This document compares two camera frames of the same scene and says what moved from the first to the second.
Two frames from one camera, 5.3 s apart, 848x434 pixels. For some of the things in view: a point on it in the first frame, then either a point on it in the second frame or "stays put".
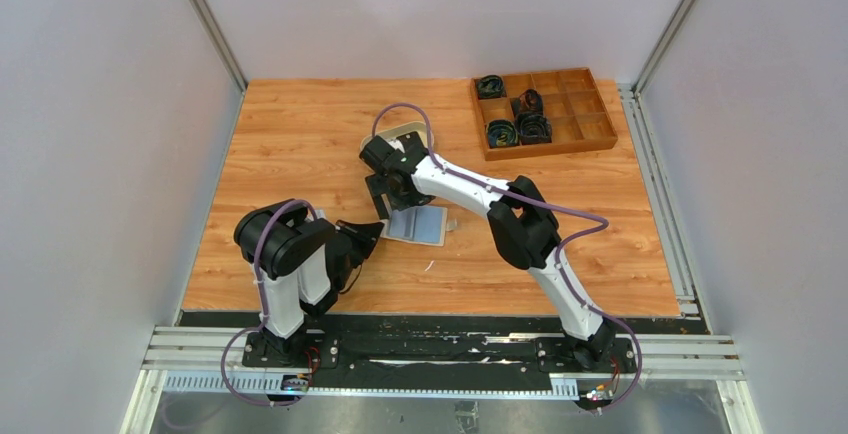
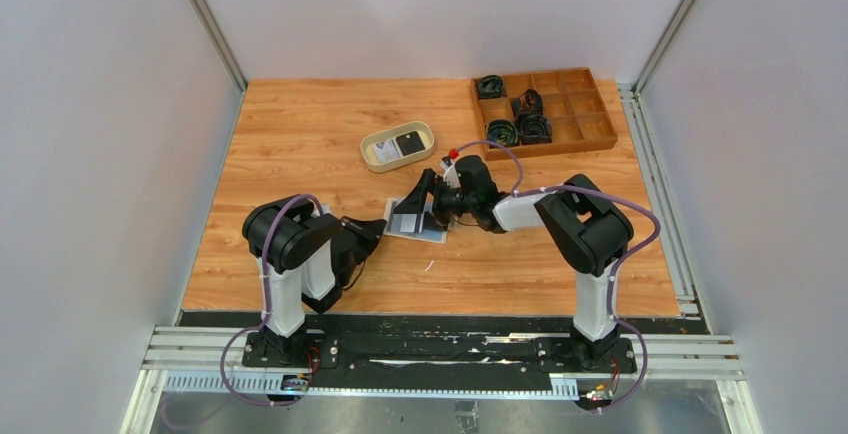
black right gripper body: [379, 194] → [438, 198]
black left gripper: [346, 242] stays put
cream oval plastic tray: [393, 134] stays put
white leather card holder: [425, 225] stays put
